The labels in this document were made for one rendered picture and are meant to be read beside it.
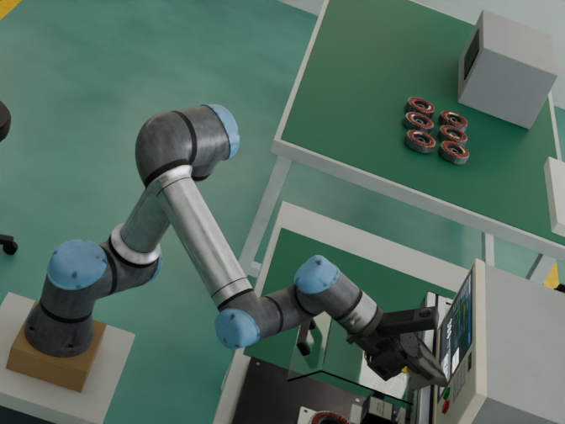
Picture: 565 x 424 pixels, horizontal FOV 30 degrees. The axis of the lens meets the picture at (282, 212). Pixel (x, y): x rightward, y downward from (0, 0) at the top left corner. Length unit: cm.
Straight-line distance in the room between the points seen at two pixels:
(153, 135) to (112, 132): 278
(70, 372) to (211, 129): 65
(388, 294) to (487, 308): 96
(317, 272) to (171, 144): 37
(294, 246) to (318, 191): 182
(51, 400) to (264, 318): 64
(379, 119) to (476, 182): 44
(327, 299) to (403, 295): 115
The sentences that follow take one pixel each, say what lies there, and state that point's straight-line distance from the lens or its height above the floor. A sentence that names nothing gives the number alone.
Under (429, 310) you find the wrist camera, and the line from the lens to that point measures 197.
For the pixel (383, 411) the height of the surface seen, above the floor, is 92.
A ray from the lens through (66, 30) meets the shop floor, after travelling 555.
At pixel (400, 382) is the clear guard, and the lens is 225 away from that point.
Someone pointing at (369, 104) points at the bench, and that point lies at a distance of 405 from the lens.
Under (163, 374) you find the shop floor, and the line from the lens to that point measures 362.
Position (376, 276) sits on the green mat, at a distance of 310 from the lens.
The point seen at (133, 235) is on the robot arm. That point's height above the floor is 110.
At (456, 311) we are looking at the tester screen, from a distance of 225.
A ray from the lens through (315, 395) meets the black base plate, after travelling 258.
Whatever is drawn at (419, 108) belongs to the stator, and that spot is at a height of 79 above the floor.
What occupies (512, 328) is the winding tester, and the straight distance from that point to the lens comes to 210.
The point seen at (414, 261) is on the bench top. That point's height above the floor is 75.
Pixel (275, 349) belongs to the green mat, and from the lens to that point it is 269.
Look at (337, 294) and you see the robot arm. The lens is 193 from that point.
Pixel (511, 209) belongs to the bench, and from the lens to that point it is 378.
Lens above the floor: 243
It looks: 32 degrees down
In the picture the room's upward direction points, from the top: 22 degrees clockwise
